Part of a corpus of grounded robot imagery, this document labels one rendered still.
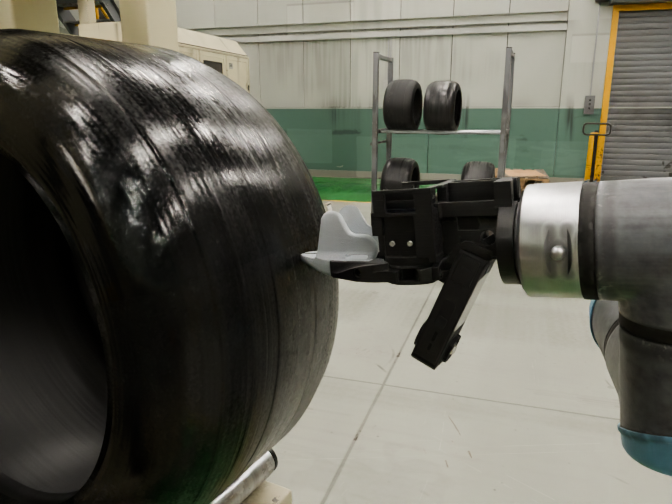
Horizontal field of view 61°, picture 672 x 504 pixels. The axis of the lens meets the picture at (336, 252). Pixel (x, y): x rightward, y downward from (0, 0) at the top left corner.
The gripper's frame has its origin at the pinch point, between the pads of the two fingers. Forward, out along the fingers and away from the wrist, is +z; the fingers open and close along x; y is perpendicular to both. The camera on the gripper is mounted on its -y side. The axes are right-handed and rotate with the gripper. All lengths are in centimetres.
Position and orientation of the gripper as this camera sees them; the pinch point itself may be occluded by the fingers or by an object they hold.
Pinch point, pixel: (314, 263)
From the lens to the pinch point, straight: 56.0
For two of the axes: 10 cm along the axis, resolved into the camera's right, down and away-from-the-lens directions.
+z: -8.7, 0.0, 4.9
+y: -1.1, -9.8, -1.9
